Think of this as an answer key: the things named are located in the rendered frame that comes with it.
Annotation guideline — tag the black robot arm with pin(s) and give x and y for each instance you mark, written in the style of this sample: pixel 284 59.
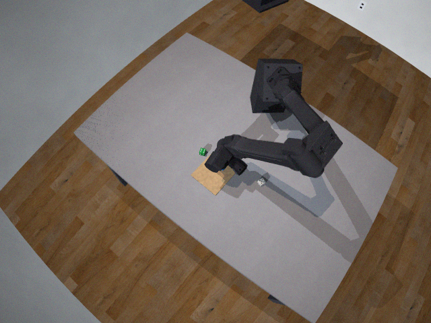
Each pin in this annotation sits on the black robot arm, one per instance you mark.
pixel 309 156

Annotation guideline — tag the tan mat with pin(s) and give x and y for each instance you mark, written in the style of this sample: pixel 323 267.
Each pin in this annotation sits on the tan mat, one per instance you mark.
pixel 214 182

